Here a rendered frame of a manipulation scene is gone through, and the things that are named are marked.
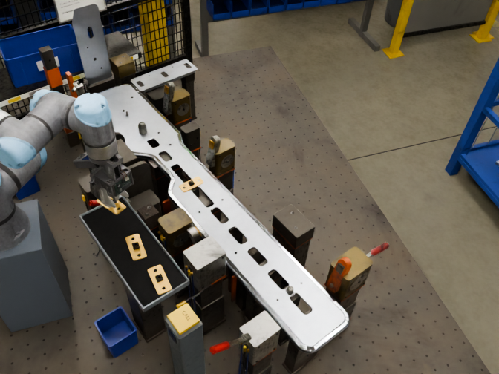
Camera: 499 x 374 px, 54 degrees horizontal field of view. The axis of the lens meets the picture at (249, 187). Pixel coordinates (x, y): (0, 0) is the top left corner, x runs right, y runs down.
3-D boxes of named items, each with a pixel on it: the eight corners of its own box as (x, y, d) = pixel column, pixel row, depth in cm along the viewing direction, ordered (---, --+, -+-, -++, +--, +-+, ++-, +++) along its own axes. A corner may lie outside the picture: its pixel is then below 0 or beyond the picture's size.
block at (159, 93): (183, 140, 233) (178, 91, 212) (160, 150, 227) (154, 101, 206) (174, 132, 236) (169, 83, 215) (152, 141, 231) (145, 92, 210)
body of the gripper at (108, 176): (113, 202, 126) (105, 168, 117) (90, 186, 129) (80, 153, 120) (134, 185, 130) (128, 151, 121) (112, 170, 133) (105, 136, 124)
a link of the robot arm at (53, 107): (12, 107, 110) (54, 121, 107) (44, 80, 117) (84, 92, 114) (23, 133, 115) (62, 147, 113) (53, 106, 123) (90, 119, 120)
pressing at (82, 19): (112, 77, 213) (98, 3, 188) (87, 86, 208) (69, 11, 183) (111, 76, 214) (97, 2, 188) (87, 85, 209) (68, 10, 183)
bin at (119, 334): (140, 342, 164) (137, 330, 158) (113, 360, 160) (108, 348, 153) (125, 317, 170) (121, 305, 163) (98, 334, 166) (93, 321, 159)
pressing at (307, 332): (361, 316, 142) (362, 313, 141) (303, 361, 133) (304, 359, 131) (129, 81, 213) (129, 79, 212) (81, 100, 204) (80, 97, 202)
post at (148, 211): (169, 281, 181) (159, 212, 151) (157, 288, 178) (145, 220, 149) (162, 271, 183) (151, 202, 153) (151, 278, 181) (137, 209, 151)
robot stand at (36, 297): (11, 332, 165) (-35, 266, 135) (10, 283, 177) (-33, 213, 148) (73, 315, 170) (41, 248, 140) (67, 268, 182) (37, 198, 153)
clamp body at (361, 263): (357, 316, 174) (382, 258, 148) (329, 338, 168) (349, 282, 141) (340, 299, 179) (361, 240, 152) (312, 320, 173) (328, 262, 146)
